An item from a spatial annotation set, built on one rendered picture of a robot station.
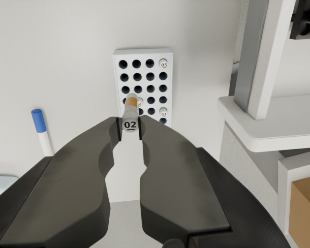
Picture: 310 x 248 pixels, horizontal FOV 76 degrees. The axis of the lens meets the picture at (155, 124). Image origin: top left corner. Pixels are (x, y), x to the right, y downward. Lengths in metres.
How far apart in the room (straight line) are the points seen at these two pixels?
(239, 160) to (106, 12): 1.43
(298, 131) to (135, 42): 0.24
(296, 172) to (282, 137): 0.35
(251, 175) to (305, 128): 1.52
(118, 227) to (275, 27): 1.93
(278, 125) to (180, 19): 0.20
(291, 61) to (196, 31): 0.13
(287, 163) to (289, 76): 0.30
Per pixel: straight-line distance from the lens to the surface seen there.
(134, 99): 0.16
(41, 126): 0.40
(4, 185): 0.50
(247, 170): 1.71
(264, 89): 0.24
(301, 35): 0.27
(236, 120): 0.25
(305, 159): 0.60
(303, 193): 0.58
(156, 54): 0.29
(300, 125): 0.26
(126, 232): 2.08
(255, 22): 0.25
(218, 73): 0.36
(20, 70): 0.38
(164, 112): 0.31
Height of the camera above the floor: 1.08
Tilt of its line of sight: 60 degrees down
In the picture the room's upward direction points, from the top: 172 degrees clockwise
